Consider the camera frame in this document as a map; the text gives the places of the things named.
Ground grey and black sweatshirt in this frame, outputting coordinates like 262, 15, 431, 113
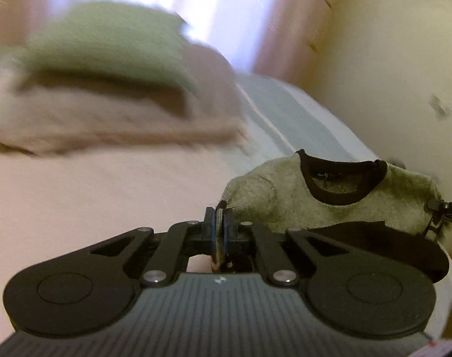
221, 150, 450, 283

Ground pink and grey bedspread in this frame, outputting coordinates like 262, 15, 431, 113
0, 72, 452, 343

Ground folded beige blanket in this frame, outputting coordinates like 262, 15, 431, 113
0, 44, 245, 156

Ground green pillow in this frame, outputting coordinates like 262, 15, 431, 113
21, 1, 197, 92

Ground pink window curtain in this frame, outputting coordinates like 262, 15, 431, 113
0, 0, 335, 83

